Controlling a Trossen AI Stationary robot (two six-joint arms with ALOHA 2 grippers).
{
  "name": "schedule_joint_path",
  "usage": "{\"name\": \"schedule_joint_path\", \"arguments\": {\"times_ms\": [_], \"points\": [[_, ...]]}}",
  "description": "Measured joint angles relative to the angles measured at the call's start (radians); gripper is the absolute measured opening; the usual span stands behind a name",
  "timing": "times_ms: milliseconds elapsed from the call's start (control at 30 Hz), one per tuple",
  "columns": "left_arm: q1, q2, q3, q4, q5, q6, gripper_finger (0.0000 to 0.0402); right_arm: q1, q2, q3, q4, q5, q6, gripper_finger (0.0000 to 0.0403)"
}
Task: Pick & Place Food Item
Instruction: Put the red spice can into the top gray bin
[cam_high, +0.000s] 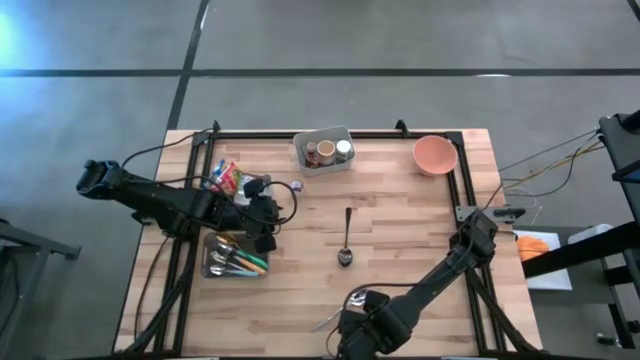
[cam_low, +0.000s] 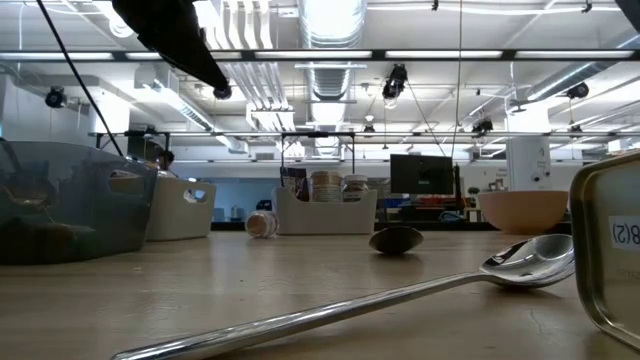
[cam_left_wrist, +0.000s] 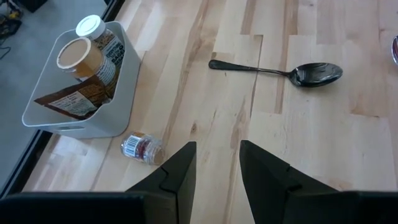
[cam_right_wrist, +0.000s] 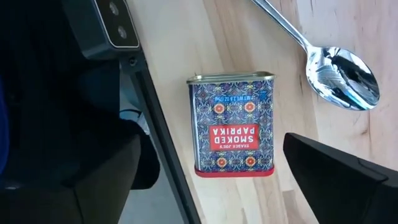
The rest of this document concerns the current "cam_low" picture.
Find dark brown plastic tray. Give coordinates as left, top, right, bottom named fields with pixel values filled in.
left=0, top=138, right=159, bottom=267

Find spice jar with tan lid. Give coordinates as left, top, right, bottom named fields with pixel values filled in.
left=309, top=170, right=344, bottom=204

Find spice jar with white lid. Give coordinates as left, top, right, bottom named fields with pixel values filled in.
left=341, top=173, right=371, bottom=204

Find red and gold tin box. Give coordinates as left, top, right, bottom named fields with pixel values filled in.
left=568, top=151, right=640, bottom=352

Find person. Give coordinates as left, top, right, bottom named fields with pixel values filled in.
left=156, top=149, right=179, bottom=180

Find white plastic storage bin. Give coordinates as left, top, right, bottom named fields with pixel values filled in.
left=144, top=174, right=218, bottom=243
left=271, top=186, right=379, bottom=237

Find small glass jar red label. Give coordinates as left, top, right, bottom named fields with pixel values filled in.
left=244, top=209, right=280, bottom=240

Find black computer monitor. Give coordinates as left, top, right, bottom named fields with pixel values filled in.
left=389, top=153, right=455, bottom=197

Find small dark round cup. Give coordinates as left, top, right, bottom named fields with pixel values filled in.
left=368, top=225, right=425, bottom=256

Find white round pillar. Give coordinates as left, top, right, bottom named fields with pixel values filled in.
left=505, top=107, right=553, bottom=192

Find salmon pink bowl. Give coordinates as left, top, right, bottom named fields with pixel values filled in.
left=476, top=189, right=570, bottom=236

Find plain all-metal spoon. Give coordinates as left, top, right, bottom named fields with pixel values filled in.
left=109, top=233, right=577, bottom=360

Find white rectangular air duct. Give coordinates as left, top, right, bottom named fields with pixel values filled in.
left=133, top=63, right=217, bottom=132

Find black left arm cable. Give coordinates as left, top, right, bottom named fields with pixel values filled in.
left=35, top=0, right=125, bottom=157

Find silver round ventilation duct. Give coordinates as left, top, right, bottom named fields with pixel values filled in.
left=298, top=0, right=368, bottom=159
left=524, top=34, right=640, bottom=104

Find black background frame rig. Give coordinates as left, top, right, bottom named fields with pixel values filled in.
left=89, top=128, right=640, bottom=176

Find black overhead frame bar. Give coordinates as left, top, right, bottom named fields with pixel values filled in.
left=0, top=48, right=640, bottom=63

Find thin hanging cable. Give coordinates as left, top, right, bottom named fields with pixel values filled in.
left=449, top=0, right=464, bottom=159

